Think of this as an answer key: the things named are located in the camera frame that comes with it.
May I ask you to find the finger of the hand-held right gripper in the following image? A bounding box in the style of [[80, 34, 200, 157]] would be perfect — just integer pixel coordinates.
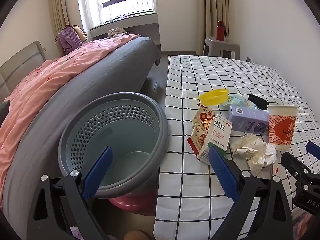
[[305, 141, 320, 161], [280, 152, 313, 181]]

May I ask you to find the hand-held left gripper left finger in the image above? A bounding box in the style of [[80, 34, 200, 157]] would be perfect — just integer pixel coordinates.
[[26, 146, 113, 240]]

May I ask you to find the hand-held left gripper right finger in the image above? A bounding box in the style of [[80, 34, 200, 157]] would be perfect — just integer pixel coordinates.
[[208, 146, 293, 240]]

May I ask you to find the red and white paper cup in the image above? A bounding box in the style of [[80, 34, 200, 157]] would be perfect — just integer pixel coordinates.
[[267, 104, 298, 151]]

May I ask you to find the white tissue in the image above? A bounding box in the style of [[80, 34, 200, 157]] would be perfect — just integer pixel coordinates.
[[230, 134, 278, 178]]

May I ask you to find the white medicine box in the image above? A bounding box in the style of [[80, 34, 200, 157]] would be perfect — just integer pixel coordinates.
[[197, 114, 233, 165]]

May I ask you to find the red and white snack wrapper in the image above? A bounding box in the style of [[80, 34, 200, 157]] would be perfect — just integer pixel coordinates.
[[187, 104, 217, 155]]

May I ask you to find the purple cardboard box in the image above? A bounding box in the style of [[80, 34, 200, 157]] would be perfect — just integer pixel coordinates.
[[229, 104, 270, 133]]

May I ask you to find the black plastic case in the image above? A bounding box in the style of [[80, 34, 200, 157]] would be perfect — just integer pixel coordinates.
[[248, 94, 269, 111]]

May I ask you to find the light green wipes packet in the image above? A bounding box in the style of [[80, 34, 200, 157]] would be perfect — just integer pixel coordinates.
[[220, 94, 258, 110]]

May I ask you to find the yellow plastic bowl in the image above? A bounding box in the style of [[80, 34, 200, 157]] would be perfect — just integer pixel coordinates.
[[199, 89, 230, 105]]

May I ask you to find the grey perforated waste basket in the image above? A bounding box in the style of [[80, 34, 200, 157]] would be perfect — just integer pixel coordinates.
[[58, 92, 170, 199]]

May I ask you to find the white checkered tablecloth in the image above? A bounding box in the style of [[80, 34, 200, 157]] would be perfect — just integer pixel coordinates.
[[153, 55, 320, 240]]

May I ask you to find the bed with grey sheet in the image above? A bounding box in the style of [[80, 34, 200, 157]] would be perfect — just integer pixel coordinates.
[[0, 36, 162, 240]]

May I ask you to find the pink duvet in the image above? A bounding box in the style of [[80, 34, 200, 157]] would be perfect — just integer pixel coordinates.
[[0, 34, 140, 188]]

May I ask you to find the dark green pillow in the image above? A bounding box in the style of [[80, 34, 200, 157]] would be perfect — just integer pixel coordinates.
[[0, 100, 10, 120]]

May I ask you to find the grey plastic stool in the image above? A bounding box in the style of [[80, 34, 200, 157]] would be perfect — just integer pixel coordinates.
[[202, 36, 241, 59]]

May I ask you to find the purple quilted bag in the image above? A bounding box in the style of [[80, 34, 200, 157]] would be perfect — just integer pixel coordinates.
[[58, 26, 83, 55]]

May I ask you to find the grey bed headboard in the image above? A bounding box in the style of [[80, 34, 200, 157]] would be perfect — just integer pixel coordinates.
[[0, 40, 47, 98]]

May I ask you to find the beige quilted bag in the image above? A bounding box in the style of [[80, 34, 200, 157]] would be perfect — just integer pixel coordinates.
[[64, 24, 88, 44]]

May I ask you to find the red water bottle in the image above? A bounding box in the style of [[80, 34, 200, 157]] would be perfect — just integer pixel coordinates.
[[216, 21, 227, 41]]

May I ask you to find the beige cloth bundle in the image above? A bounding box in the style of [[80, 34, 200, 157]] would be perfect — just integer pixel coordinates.
[[108, 27, 129, 38]]

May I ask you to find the grey window sill bench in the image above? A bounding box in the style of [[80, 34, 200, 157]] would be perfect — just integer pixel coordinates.
[[89, 12, 160, 40]]

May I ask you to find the beige curtain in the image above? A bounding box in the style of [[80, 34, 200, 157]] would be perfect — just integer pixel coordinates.
[[204, 0, 230, 39], [47, 0, 70, 40]]

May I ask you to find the white sheer curtain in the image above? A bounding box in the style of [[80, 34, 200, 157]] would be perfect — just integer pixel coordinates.
[[77, 0, 108, 29]]

